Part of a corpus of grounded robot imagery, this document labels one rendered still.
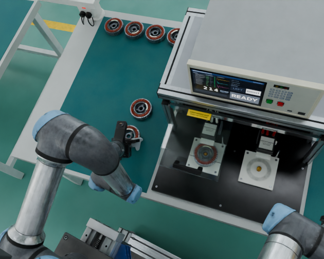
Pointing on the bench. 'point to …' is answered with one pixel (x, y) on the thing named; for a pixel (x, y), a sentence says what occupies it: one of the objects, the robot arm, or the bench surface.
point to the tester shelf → (182, 77)
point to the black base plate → (289, 163)
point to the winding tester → (269, 49)
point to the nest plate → (258, 181)
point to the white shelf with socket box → (84, 8)
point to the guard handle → (187, 168)
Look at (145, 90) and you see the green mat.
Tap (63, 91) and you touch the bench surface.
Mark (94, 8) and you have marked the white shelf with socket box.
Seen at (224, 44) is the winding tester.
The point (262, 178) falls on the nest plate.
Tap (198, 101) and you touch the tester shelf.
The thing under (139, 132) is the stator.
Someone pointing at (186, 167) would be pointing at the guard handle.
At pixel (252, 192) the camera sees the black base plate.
